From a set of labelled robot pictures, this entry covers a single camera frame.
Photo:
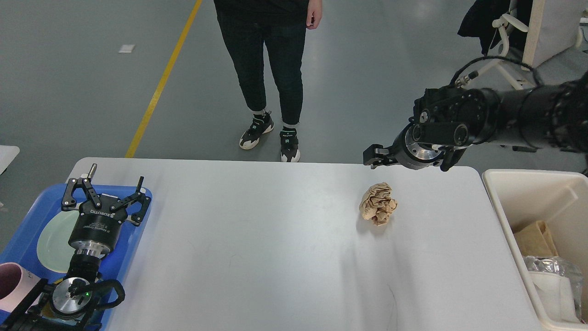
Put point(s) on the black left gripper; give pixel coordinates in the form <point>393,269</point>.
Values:
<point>98,227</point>

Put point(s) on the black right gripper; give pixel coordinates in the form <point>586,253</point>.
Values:
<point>404,150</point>

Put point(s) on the brown paper ball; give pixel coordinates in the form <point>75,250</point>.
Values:
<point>377,205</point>

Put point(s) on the green plate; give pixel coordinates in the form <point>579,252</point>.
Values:
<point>53,249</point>

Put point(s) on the brown paper bag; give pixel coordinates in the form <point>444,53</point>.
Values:
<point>536,240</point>

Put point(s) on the aluminium foil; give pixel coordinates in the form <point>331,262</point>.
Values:
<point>560,267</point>

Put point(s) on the white paper cup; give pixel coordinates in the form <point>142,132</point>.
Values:
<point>555,293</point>

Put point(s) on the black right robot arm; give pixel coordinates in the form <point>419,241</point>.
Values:
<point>448,120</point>

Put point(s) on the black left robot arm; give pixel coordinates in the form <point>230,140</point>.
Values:
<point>84,290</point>

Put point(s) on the blue plastic tray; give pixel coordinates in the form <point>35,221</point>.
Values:
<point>22,248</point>

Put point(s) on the white side table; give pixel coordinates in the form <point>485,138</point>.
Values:
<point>7,155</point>

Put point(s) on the pink mug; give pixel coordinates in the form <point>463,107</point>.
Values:
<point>15,283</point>

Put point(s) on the beige plastic bin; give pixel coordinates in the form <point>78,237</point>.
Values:
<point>521,197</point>

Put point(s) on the person in black sneakers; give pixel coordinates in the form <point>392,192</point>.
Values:
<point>253,29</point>

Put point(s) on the white office chair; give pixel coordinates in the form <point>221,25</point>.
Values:
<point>554,27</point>

